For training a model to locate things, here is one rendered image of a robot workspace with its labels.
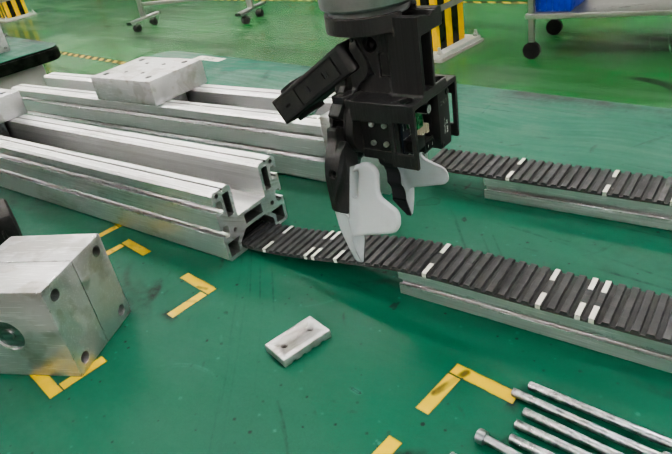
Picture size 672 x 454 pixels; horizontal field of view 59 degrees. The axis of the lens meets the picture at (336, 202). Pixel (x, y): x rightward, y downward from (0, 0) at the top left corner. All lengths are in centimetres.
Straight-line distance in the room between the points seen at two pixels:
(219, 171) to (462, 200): 29
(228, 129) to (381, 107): 45
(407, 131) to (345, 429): 23
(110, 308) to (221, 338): 12
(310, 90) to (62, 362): 32
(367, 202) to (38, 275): 29
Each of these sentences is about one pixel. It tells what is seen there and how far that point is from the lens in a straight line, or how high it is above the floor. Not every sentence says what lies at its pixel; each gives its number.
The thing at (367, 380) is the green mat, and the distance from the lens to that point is 49.
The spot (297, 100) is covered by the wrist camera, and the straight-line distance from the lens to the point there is 53.
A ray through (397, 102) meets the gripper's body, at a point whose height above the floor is 98.
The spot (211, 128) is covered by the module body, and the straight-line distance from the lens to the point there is 90.
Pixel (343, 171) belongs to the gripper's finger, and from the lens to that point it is 48.
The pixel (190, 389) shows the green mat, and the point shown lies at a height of 78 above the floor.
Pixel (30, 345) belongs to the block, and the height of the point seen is 82.
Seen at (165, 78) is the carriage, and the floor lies 90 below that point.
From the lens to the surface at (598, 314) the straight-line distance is 50.
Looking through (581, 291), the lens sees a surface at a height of 81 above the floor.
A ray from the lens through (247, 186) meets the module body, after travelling 70.
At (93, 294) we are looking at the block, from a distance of 60.
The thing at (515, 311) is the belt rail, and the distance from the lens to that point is 53.
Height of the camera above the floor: 113
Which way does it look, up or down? 28 degrees down
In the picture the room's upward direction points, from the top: 11 degrees counter-clockwise
